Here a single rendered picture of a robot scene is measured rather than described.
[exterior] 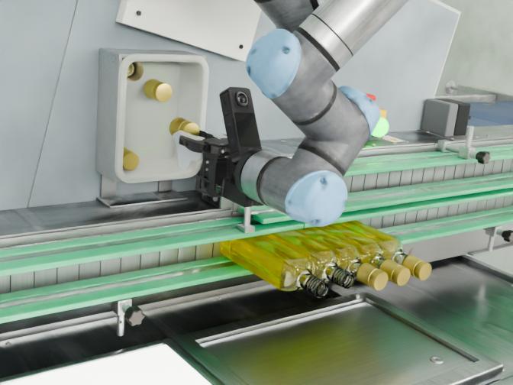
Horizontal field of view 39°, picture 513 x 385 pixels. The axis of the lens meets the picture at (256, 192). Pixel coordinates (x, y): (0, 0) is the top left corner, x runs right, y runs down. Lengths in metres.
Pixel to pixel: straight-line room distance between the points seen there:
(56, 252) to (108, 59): 0.34
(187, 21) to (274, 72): 0.49
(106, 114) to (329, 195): 0.49
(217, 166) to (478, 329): 0.71
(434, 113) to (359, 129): 0.86
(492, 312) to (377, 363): 0.46
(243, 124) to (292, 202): 0.19
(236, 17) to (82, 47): 0.30
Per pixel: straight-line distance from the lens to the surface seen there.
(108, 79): 1.28
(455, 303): 1.67
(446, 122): 1.82
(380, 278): 1.26
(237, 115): 1.09
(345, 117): 0.97
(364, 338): 1.35
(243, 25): 1.43
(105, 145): 1.30
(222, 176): 1.11
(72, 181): 1.34
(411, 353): 1.33
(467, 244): 1.94
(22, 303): 1.18
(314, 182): 0.94
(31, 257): 1.16
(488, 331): 1.57
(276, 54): 0.89
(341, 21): 0.91
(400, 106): 1.80
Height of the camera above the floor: 1.93
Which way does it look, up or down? 49 degrees down
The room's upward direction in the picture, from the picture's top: 115 degrees clockwise
